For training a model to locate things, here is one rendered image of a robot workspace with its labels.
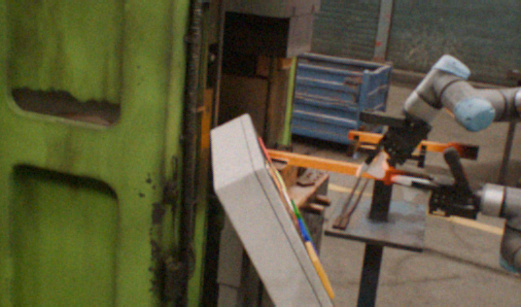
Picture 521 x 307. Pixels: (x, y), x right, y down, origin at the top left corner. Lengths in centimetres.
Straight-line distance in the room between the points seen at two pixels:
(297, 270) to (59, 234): 76
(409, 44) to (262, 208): 871
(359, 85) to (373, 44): 438
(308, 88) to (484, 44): 417
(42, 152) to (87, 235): 22
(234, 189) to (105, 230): 64
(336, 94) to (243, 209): 459
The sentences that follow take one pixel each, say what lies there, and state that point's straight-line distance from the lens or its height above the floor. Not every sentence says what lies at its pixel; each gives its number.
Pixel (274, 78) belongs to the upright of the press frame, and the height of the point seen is 116.
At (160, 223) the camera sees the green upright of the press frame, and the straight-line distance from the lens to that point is 143.
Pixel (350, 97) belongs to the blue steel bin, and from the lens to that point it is 551.
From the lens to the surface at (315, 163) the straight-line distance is 171.
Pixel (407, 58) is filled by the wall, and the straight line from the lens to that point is 966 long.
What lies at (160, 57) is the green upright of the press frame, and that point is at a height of 128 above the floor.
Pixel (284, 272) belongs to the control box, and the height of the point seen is 103.
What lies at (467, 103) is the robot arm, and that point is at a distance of 152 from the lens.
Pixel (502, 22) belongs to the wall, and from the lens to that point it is 931.
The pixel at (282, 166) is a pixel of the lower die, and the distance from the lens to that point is 169.
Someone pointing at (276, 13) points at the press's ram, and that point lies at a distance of 151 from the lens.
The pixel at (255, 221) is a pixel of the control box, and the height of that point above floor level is 112.
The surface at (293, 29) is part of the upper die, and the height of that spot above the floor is 134.
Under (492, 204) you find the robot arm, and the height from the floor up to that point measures 99.
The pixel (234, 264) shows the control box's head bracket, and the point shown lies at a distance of 119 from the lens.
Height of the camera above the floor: 148
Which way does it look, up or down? 16 degrees down
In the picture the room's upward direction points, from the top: 5 degrees clockwise
